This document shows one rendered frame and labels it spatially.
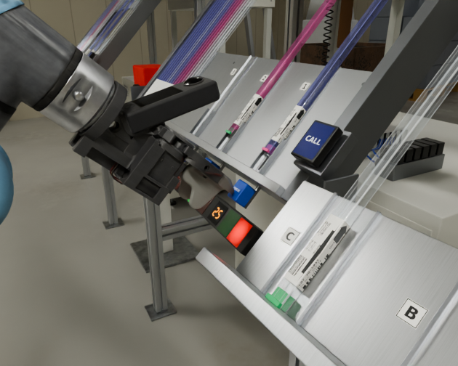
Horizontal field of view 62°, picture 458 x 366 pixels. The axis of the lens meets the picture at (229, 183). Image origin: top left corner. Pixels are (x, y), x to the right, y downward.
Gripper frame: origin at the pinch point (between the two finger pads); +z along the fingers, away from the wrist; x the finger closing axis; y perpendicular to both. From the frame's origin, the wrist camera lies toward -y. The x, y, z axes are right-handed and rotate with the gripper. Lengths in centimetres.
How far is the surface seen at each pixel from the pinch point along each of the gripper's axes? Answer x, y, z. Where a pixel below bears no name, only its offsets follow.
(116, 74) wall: -437, -31, 85
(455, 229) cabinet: 10.0, -17.1, 37.7
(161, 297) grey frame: -61, 43, 49
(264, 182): 5.2, -2.7, 0.7
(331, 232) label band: 24.7, -1.2, -7.5
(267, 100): -9.1, -14.6, 2.9
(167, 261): -87, 40, 61
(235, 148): -8.4, -5.2, 2.9
